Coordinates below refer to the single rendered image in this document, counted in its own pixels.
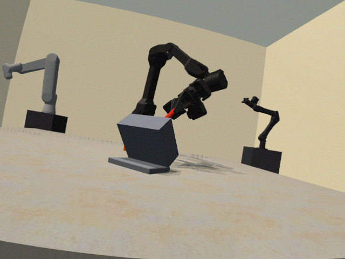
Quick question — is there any red peg with grey band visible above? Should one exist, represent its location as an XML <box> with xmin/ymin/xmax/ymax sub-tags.
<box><xmin>165</xmin><ymin>108</ymin><xmax>175</xmax><ymax>118</ymax></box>

